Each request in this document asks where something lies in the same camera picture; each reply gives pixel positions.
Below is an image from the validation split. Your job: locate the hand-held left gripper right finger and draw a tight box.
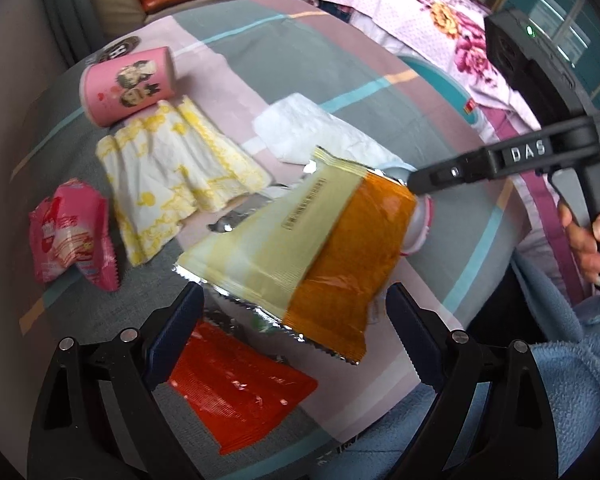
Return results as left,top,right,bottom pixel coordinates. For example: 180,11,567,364
385,282,561,480

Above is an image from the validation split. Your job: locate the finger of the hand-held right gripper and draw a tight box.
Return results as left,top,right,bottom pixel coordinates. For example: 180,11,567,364
405,147,493,196

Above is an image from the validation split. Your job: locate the yellow orange snack bag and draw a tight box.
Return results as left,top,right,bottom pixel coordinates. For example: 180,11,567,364
174,146,420,365

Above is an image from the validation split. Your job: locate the yellow patterned paper napkin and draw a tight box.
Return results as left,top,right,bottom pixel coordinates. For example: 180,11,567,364
95,97,273,267

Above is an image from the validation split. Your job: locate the plaid cloth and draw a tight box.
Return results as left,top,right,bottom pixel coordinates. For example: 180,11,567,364
10,0,531,480

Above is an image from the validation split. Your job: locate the teal trash bin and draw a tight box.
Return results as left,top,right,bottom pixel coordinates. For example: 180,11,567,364
397,55,483,131

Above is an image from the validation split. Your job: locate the grey blue curtain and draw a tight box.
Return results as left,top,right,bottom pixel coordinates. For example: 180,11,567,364
45,0,106,61

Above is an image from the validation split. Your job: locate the pink floral blanket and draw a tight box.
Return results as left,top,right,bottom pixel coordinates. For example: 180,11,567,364
307,0,581,291

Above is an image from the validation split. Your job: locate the red sachet packet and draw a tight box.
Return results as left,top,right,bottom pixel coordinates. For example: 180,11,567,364
169,320,318,456

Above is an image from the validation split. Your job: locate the white tissue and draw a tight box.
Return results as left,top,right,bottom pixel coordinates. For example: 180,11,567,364
251,92,396,165

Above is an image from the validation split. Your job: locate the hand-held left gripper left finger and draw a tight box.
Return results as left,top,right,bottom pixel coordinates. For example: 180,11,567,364
27,282,206,480

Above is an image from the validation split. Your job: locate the pink cartoon paper cup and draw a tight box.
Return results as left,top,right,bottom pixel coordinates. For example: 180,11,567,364
80,46,175,128

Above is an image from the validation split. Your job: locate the person's right hand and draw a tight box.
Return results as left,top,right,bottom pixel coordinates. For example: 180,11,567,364
558,200,600,288

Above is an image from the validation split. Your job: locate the white pink-rimmed plastic cup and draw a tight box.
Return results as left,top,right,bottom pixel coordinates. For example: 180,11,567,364
380,165,433,258

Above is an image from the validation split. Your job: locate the pink snack packet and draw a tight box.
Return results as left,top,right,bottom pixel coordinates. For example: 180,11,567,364
28,177,120,292

